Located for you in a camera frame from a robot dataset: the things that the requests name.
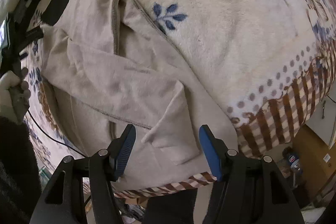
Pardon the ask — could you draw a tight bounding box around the floral fleece blanket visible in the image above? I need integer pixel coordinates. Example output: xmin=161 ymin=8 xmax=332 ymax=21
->
xmin=24 ymin=0 xmax=335 ymax=197

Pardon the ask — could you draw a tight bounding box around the white gloved left hand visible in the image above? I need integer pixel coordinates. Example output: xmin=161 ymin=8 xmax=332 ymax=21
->
xmin=0 ymin=71 xmax=31 ymax=124

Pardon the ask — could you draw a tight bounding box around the beige fleece garment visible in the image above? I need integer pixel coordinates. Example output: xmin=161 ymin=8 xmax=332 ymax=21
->
xmin=41 ymin=0 xmax=238 ymax=191

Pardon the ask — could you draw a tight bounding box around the brown cardboard box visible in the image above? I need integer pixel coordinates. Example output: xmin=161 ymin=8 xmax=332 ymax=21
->
xmin=293 ymin=125 xmax=335 ymax=200

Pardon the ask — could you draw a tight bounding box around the black cable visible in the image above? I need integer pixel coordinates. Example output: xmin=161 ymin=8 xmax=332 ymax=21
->
xmin=26 ymin=108 xmax=87 ymax=159

